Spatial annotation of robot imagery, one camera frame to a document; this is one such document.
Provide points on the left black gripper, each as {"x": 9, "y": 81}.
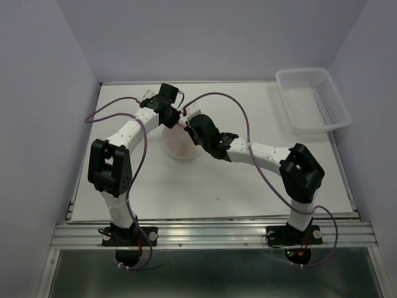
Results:
{"x": 174, "y": 118}

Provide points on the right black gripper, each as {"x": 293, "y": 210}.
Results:
{"x": 190, "y": 131}

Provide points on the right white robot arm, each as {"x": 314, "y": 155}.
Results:
{"x": 300, "y": 172}

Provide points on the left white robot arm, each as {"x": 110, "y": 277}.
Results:
{"x": 114, "y": 163}

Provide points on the white plastic basket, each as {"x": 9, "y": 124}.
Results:
{"x": 312, "y": 101}

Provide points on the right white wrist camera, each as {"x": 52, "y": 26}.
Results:
{"x": 191, "y": 111}

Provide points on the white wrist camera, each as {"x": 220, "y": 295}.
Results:
{"x": 148, "y": 95}
{"x": 191, "y": 111}

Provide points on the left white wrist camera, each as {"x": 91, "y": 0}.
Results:
{"x": 148, "y": 95}

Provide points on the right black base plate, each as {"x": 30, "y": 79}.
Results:
{"x": 285, "y": 235}

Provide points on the aluminium mounting rail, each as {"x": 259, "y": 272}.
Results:
{"x": 218, "y": 234}

